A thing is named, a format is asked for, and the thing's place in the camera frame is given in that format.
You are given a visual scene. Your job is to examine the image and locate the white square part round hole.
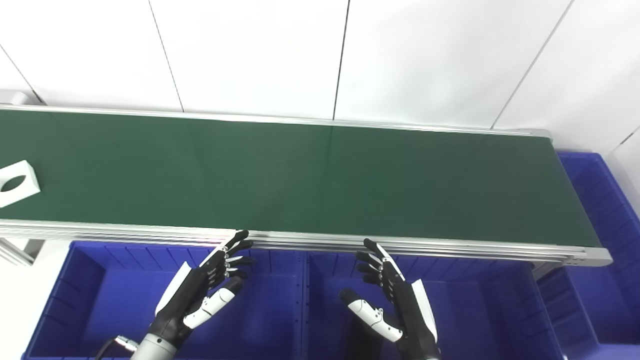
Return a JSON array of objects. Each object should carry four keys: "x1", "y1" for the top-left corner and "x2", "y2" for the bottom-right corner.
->
[{"x1": 0, "y1": 160, "x2": 41, "y2": 209}]

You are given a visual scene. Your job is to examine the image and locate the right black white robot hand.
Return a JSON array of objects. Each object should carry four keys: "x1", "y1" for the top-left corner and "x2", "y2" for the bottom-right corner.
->
[{"x1": 339, "y1": 238, "x2": 441, "y2": 359}]

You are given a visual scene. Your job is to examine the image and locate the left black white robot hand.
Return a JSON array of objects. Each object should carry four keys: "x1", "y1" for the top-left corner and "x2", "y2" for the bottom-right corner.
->
[{"x1": 149, "y1": 229, "x2": 256, "y2": 347}]

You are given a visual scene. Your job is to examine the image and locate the green conveyor belt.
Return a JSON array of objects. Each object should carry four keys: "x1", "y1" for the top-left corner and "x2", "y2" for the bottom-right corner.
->
[
  {"x1": 0, "y1": 109, "x2": 602, "y2": 248},
  {"x1": 0, "y1": 103, "x2": 614, "y2": 267}
]

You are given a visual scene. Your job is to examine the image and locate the grey conveyor end housing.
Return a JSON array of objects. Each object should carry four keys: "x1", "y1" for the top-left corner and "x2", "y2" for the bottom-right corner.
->
[{"x1": 0, "y1": 90, "x2": 46, "y2": 107}]

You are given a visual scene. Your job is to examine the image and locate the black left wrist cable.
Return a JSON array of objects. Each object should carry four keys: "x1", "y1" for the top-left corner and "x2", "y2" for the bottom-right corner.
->
[{"x1": 95, "y1": 335, "x2": 139, "y2": 360}]

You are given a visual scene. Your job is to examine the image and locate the blue plastic bin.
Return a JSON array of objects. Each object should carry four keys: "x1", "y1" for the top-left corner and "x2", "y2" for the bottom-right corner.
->
[
  {"x1": 537, "y1": 151, "x2": 640, "y2": 360},
  {"x1": 22, "y1": 241, "x2": 307, "y2": 360},
  {"x1": 302, "y1": 249, "x2": 566, "y2": 360}
]

